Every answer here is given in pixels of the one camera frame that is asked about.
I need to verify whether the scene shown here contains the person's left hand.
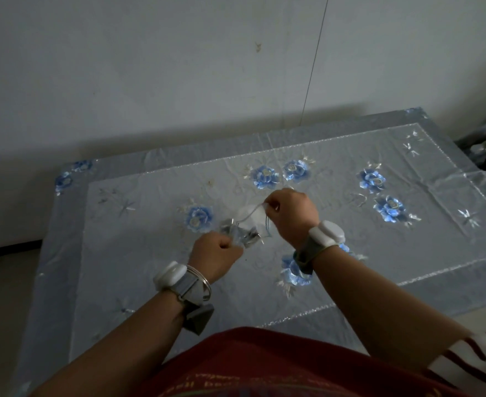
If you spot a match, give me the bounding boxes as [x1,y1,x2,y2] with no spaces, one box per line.
[188,232,244,285]

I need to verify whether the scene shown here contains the person's right hand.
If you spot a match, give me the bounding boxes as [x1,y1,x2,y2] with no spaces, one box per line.
[264,188,321,251]

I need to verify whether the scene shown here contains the clear plastic bag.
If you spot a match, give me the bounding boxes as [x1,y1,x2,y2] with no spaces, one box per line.
[219,218,268,249]

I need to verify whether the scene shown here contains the white earphone cable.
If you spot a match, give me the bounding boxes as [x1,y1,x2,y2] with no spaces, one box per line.
[231,202,273,240]

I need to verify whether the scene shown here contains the person's left forearm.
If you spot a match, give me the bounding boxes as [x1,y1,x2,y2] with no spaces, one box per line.
[30,290,186,397]

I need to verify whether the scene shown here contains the person's right forearm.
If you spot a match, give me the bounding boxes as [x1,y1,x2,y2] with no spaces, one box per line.
[313,245,473,373]

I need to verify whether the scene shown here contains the blue floral embroidered tablecloth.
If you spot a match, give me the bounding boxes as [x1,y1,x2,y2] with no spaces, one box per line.
[9,106,486,397]

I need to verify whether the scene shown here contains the red patterned garment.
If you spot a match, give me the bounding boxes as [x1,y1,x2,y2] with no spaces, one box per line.
[131,326,486,397]

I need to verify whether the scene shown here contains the silver bangle bracelets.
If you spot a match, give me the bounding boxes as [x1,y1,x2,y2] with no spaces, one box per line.
[186,265,212,302]

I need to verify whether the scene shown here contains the white wrist tracker grey strap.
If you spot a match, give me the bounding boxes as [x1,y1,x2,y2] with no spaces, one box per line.
[153,261,215,336]
[293,220,346,276]

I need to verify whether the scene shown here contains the thin hanging wire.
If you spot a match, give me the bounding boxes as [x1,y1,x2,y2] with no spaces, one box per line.
[299,0,330,125]

